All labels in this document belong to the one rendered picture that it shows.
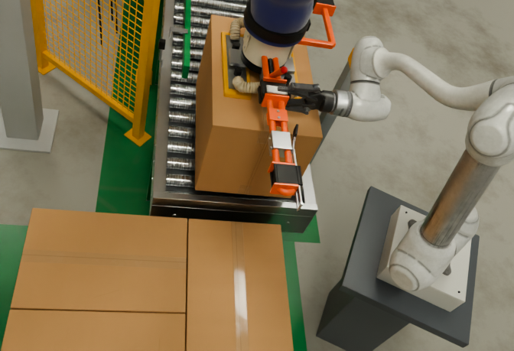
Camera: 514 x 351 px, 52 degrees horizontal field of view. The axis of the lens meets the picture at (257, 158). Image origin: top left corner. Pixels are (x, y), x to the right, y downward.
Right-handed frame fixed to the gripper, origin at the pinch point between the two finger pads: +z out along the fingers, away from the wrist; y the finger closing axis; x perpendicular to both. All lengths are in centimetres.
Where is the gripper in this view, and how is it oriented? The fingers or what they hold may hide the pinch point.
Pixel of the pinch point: (274, 94)
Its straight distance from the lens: 177.0
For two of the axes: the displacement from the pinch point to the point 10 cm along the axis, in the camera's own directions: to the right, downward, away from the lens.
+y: -2.4, 5.9, 7.7
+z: -9.7, -1.0, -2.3
